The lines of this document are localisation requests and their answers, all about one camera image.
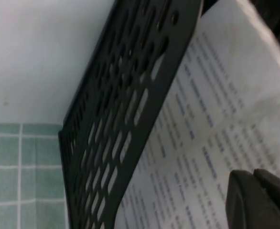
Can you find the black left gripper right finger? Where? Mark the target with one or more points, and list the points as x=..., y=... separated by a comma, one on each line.
x=276, y=188

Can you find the black perforated plastic book holder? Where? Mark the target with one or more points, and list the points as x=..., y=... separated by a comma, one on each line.
x=166, y=90

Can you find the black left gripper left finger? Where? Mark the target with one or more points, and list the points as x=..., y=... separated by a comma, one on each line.
x=245, y=205

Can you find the self-driving book with dashboard cover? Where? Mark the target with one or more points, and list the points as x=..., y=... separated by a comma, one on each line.
x=214, y=95

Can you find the green white-grid tablecloth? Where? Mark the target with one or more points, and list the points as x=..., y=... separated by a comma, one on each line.
x=3, y=179

